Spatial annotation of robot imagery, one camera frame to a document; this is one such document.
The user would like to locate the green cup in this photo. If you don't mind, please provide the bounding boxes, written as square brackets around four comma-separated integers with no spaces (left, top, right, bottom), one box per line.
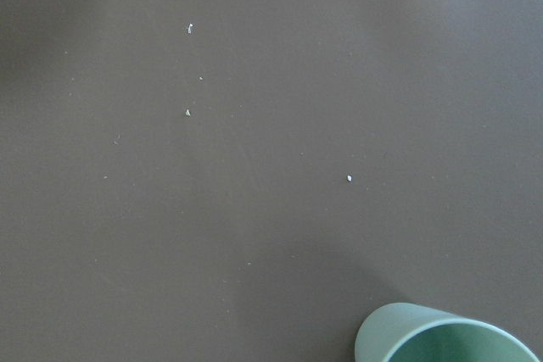
[354,303,539,362]

